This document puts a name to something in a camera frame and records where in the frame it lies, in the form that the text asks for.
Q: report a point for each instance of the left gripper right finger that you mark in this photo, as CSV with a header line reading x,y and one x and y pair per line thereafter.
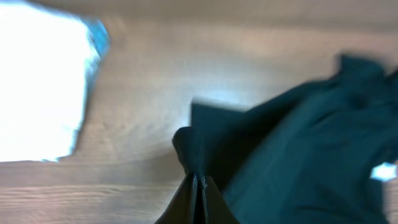
x,y
215,209

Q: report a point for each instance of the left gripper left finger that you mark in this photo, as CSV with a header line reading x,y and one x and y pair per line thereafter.
x,y
181,209

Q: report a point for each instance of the black t-shirt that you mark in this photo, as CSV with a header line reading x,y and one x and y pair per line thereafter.
x,y
305,156

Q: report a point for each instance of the folded light blue garment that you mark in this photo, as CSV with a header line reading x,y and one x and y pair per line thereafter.
x,y
98,39

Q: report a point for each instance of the folded beige shorts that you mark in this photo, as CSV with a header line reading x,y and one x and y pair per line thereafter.
x,y
46,57

